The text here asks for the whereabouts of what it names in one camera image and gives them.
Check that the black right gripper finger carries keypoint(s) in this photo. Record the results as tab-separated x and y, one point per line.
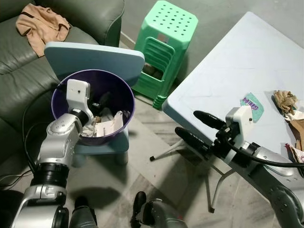
192	138
209	120

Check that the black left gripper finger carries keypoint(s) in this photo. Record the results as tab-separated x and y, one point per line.
101	100
109	99

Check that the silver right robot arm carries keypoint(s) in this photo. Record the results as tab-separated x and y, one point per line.
275	164

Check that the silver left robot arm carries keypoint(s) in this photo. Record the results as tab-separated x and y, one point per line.
59	137

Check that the purple plastic rubbish bin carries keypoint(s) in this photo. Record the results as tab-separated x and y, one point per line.
118	95

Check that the grey crumpled paper ball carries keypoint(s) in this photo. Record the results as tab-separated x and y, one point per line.
88	131

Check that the white paper carton scrap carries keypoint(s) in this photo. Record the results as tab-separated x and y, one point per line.
110	127

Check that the light blue plastic chair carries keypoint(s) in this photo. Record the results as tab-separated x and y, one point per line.
95	58

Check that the teal wet wipe packet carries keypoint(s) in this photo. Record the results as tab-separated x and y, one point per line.
252	107

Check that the light blue folding table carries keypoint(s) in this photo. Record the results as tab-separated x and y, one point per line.
237	61

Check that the red white snack wrapper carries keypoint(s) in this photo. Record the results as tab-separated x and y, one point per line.
298	154

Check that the brown crumpled paper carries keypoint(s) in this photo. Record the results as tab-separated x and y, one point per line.
285	101

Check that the brown torn cardboard piece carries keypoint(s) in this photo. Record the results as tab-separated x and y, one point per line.
299	130

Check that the white crumpled tissue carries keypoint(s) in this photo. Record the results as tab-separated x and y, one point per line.
295	115

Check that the robot right leg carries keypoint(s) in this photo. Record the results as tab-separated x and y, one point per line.
161	216

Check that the robot leg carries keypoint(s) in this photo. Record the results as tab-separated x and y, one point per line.
161	216
83	216

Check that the dark green leather sofa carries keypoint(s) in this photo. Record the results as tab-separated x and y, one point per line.
19	71

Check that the beige crumpled garment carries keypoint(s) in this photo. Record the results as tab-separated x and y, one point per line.
42	26

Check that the green plastic stool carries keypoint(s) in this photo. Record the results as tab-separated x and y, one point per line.
171	23

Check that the robot left leg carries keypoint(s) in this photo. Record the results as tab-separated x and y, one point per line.
83	216

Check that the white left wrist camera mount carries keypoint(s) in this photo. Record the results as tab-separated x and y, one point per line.
77	95

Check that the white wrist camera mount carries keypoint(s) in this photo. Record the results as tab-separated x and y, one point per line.
240	123
77	95

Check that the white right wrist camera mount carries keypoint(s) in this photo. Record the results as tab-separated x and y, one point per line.
240	123

